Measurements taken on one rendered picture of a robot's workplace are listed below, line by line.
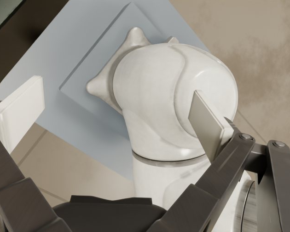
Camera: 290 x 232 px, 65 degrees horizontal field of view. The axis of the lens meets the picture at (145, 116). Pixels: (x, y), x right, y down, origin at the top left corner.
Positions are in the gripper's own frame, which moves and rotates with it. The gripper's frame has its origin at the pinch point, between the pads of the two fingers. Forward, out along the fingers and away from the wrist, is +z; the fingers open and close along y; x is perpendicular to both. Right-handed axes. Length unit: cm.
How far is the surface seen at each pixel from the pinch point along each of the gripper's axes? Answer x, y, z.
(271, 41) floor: -8, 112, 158
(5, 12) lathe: 1, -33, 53
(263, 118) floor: -67, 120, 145
